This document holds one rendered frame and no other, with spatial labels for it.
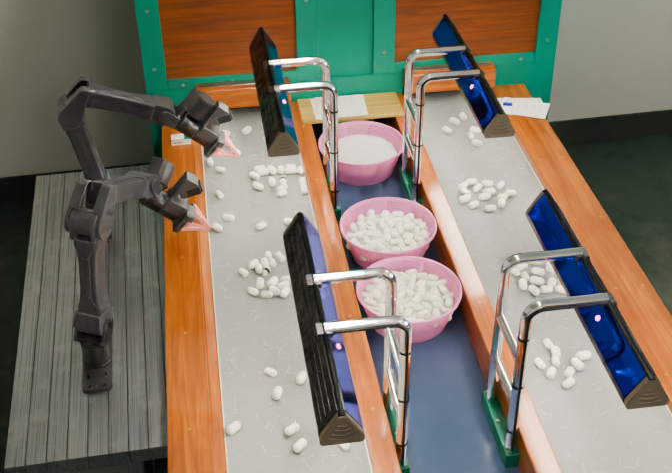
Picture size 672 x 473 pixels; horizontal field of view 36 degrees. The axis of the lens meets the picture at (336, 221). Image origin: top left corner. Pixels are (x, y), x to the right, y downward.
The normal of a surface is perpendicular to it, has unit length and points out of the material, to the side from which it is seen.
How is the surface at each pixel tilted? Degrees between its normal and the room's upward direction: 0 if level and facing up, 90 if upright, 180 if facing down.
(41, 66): 90
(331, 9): 90
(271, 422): 0
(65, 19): 90
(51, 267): 0
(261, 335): 0
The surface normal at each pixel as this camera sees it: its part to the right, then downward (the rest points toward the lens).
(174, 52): 0.15, 0.57
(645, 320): -0.01, -0.82
